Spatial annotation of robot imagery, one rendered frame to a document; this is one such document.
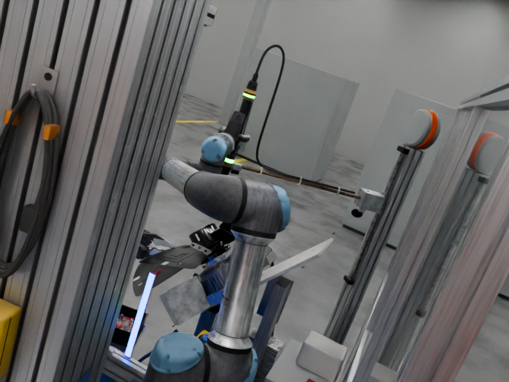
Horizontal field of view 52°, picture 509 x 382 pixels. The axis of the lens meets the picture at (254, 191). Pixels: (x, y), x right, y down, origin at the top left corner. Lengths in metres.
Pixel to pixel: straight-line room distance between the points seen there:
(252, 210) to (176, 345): 0.37
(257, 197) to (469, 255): 0.82
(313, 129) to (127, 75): 8.35
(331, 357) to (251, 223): 1.00
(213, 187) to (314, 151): 7.88
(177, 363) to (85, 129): 0.65
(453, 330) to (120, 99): 0.53
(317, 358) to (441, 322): 1.67
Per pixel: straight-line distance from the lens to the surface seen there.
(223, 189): 1.22
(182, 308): 2.03
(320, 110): 9.04
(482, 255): 0.48
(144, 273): 2.20
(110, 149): 0.79
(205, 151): 1.59
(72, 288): 0.89
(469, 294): 0.50
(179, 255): 1.92
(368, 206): 2.14
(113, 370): 1.93
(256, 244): 1.27
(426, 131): 2.11
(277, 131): 9.27
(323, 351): 2.14
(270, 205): 1.26
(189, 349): 1.29
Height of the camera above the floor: 1.98
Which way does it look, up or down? 15 degrees down
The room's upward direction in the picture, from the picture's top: 19 degrees clockwise
